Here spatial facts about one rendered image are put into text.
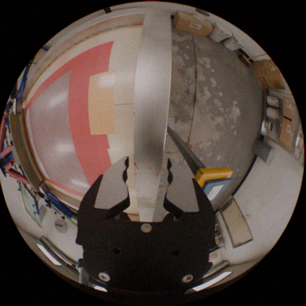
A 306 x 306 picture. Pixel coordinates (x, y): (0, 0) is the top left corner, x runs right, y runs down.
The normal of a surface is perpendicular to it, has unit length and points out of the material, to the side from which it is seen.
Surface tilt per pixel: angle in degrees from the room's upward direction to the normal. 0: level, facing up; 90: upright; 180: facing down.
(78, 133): 0
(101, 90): 0
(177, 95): 0
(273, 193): 90
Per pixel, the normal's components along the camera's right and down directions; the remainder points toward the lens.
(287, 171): -1.00, -0.04
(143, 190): 0.01, 0.48
